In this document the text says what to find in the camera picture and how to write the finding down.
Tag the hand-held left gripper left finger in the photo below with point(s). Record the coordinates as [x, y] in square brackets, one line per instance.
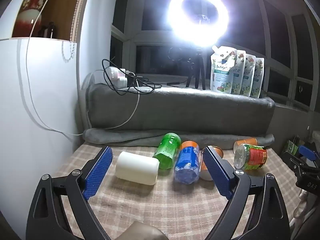
[97, 172]

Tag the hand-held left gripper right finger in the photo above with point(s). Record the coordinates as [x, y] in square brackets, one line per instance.
[217, 172]

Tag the white shelf cabinet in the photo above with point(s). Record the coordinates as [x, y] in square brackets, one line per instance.
[50, 92]

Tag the plaid cloth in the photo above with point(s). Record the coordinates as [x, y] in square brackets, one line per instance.
[155, 205]

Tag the orange can behind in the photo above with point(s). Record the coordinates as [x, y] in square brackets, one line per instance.
[246, 141]

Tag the large white green refill pouch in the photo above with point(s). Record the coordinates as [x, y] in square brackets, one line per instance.
[221, 72]

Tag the red green tin can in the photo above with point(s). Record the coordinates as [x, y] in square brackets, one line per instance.
[251, 156]

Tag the dark shelf ornament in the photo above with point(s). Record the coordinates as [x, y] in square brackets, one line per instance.
[48, 30]

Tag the orange and white cup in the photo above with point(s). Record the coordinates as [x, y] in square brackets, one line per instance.
[205, 171]

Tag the green printed box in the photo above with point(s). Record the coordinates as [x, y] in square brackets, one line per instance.
[291, 146]

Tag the red white vase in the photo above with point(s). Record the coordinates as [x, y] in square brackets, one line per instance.
[27, 20]

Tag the white power strip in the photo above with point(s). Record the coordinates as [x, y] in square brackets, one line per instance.
[116, 76]

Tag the grey rolled blanket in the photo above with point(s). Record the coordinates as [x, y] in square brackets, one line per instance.
[125, 136]

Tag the brown rounded object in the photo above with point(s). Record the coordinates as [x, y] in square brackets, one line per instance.
[141, 231]

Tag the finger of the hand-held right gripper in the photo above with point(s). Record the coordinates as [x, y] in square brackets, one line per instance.
[308, 152]

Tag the black tripod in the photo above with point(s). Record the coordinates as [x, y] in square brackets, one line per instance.
[199, 65]

